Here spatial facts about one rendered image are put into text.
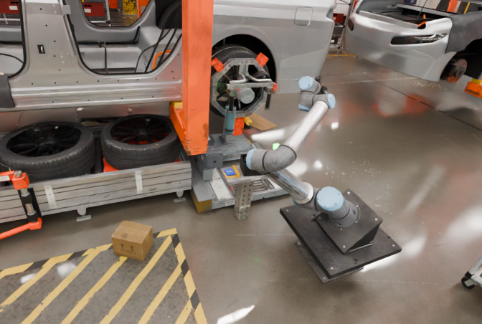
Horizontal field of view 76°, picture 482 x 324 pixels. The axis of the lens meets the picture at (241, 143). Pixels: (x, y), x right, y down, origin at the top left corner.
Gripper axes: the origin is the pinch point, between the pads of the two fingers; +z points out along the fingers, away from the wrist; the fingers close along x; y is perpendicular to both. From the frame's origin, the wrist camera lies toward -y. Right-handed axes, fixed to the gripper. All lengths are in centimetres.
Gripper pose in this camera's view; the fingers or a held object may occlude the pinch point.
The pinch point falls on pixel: (325, 92)
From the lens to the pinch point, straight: 237.4
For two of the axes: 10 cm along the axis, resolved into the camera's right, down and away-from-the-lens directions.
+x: 8.1, -1.3, -5.7
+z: 5.8, 1.0, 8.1
